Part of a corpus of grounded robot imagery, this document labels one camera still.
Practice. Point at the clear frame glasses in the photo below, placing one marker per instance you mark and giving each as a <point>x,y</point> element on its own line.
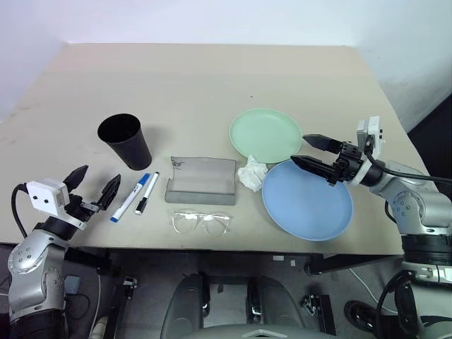
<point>183,223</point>

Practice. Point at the black shoe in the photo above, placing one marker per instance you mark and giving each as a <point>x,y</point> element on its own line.
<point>360,316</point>

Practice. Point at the grey rounded robot leg cover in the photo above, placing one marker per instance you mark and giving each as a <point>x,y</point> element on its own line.
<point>182,307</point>
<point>279,303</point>

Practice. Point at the black table frame crossbar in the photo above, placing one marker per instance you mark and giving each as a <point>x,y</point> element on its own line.
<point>88,259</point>
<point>346,261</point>

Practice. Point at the black plastic cup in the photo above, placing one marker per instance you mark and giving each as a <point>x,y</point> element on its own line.
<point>130,152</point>

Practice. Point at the white marker with black cap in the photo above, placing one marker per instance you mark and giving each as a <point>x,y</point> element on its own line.
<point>146,194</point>

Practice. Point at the beige ribbed tube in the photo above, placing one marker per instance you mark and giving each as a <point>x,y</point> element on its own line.
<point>99,328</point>

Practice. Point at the white tissue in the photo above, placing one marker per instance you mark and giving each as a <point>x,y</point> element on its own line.
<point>252,174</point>

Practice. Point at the white marker with blue cap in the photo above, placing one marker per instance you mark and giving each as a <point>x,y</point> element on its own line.
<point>129,199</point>

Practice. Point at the small grey floor box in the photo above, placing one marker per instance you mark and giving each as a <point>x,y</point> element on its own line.
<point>72,284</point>

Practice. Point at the black floor bar with clamp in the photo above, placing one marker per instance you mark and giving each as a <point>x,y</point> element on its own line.
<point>118,310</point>
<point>323,314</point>

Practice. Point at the light blue plate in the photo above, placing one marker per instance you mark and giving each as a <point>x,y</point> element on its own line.
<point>303,208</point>

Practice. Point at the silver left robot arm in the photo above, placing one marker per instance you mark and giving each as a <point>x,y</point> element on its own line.
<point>28,257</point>

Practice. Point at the light green plate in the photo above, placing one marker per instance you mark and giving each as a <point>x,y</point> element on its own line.
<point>265,132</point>

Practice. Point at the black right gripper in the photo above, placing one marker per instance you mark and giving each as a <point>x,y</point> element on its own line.
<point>347,159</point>

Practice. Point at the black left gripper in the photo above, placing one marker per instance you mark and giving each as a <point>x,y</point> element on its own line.
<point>76,206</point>

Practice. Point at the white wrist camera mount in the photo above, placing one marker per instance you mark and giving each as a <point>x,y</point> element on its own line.
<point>374,130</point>
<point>44,196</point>

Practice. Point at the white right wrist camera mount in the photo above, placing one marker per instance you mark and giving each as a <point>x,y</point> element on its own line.
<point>374,130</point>

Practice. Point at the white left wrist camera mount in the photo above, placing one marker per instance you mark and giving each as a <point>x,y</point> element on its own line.
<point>44,196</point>

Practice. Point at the grey robot waist cover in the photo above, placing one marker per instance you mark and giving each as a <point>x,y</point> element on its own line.
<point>257,332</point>

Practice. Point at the grey glasses case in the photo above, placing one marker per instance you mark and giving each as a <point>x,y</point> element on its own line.
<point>201,176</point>

